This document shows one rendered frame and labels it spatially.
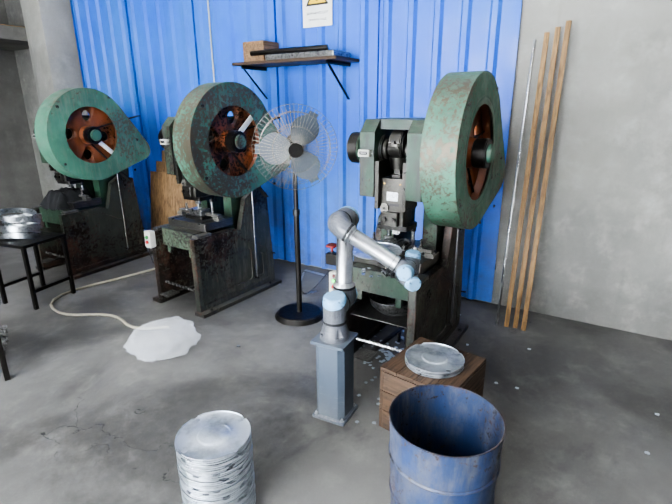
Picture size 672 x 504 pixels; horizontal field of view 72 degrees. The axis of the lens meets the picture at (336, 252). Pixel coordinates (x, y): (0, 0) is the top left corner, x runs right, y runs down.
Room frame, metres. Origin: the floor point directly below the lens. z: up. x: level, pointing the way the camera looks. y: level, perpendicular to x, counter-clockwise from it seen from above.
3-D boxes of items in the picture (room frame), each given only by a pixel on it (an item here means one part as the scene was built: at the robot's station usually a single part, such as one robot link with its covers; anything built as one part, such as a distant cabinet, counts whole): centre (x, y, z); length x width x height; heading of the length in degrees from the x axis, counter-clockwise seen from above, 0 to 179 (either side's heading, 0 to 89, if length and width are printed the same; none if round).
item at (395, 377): (2.05, -0.49, 0.18); 0.40 x 0.38 x 0.35; 141
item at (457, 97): (2.68, -0.72, 1.33); 1.03 x 0.28 x 0.82; 148
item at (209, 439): (1.54, 0.49, 0.34); 0.29 x 0.29 x 0.01
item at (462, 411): (1.46, -0.40, 0.24); 0.42 x 0.42 x 0.48
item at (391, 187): (2.74, -0.35, 1.04); 0.17 x 0.15 x 0.30; 148
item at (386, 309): (2.77, -0.38, 0.36); 0.34 x 0.34 x 0.10
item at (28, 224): (3.74, 2.59, 0.40); 0.45 x 0.40 x 0.79; 70
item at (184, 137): (4.00, 0.89, 0.87); 1.53 x 0.99 x 1.74; 146
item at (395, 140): (2.77, -0.38, 1.27); 0.21 x 0.12 x 0.34; 148
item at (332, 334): (2.14, 0.01, 0.50); 0.15 x 0.15 x 0.10
